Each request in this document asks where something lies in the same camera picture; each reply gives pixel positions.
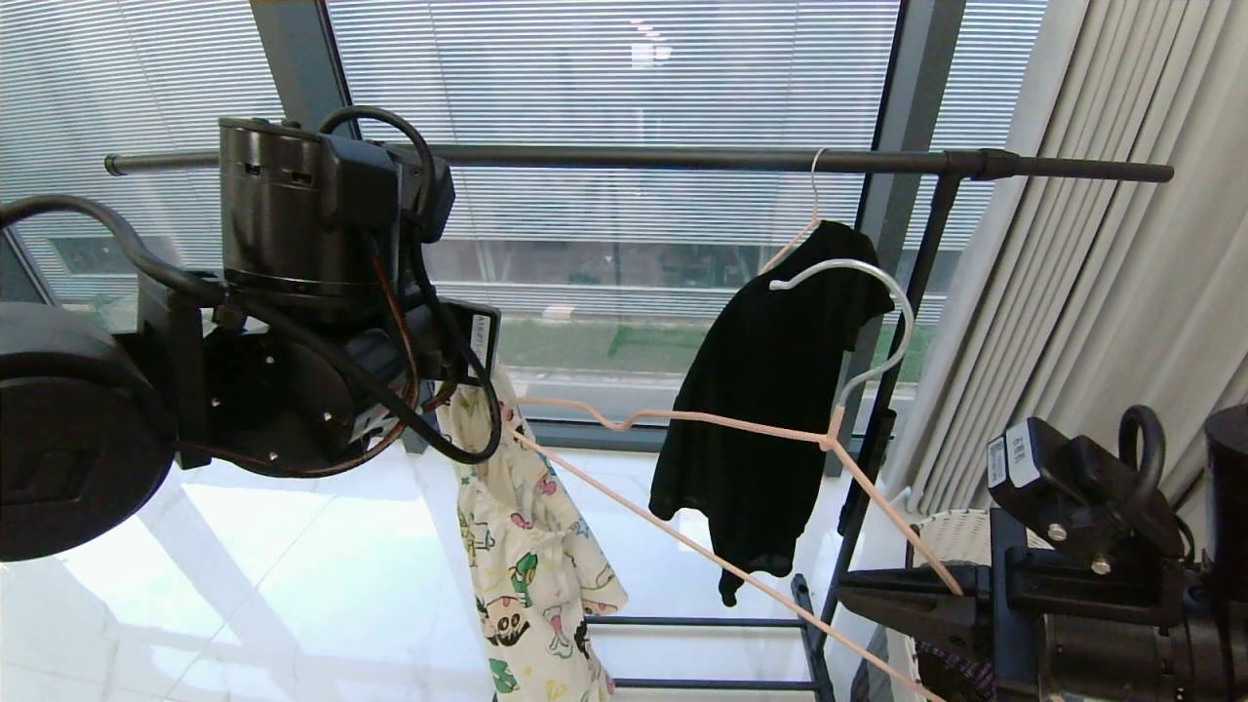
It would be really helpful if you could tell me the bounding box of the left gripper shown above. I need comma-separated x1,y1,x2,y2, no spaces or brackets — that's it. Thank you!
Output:
385,297,502,391

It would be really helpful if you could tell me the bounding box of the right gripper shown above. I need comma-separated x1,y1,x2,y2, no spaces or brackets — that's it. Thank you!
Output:
837,507,1210,702

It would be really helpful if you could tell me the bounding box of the pink clothes hanger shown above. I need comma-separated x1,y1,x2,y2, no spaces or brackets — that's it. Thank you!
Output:
502,258,968,702
759,146,832,276

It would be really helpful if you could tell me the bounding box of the cream printed garment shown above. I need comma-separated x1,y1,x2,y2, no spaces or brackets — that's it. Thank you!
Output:
434,366,630,702

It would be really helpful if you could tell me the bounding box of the black garment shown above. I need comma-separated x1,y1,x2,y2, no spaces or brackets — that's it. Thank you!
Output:
648,221,896,607

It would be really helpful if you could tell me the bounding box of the white laundry basket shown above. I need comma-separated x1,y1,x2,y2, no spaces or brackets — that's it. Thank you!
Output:
902,507,1000,702

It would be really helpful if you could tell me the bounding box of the black clothes rack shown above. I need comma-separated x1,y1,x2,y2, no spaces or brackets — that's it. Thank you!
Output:
102,144,1176,702

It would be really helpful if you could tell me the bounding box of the window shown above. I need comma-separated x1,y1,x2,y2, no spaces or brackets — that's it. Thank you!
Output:
0,0,1049,454

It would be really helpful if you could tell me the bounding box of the beige curtain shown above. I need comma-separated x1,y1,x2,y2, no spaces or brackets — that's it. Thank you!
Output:
882,0,1248,523

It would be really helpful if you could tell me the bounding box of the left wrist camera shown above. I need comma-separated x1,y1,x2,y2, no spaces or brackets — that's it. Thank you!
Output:
322,135,457,245

